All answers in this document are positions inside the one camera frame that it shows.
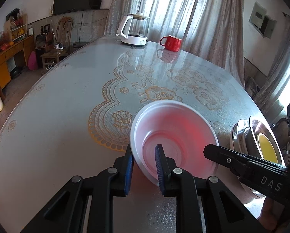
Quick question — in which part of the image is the sheer beige curtain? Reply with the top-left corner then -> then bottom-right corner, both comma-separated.
104,0 -> 245,85

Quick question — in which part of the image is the red mug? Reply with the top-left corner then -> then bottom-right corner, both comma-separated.
159,35 -> 182,52

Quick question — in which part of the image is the wall electrical box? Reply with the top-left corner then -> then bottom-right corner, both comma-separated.
249,2 -> 277,38

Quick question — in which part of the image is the right hand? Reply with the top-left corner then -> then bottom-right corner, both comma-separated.
257,197 -> 290,232

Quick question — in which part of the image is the dark round-back chair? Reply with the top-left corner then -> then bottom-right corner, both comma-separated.
271,117 -> 289,140

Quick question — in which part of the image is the lace floral tablecloth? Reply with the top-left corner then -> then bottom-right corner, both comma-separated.
0,37 -> 265,232

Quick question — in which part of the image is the white glass electric kettle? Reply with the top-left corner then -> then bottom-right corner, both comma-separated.
117,12 -> 150,46

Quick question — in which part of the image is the red plastic bowl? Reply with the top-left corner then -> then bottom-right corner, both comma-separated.
130,100 -> 219,185

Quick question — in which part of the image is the yellow plastic bowl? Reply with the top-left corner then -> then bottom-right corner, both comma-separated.
257,133 -> 279,163

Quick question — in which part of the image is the orange wooden cabinet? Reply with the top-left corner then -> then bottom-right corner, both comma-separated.
0,22 -> 35,88

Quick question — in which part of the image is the stainless steel bowl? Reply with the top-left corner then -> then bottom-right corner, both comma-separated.
230,115 -> 287,199

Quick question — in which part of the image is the wooden chair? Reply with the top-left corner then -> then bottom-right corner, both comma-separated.
41,17 -> 73,74

